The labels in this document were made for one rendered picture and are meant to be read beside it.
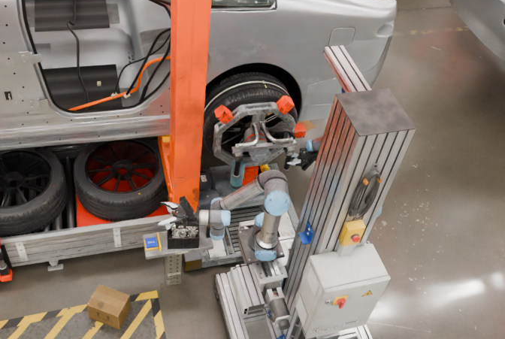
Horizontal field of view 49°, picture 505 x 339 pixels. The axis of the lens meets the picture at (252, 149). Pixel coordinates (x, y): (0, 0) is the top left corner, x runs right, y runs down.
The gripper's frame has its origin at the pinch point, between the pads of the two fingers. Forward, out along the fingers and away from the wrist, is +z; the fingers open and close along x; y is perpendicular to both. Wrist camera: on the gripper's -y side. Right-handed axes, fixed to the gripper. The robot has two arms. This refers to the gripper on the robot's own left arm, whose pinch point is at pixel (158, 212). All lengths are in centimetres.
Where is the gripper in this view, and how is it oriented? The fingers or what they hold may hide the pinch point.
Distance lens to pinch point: 280.4
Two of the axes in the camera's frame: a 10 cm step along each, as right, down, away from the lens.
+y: -1.0, 7.8, 6.1
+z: -9.9, -0.5, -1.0
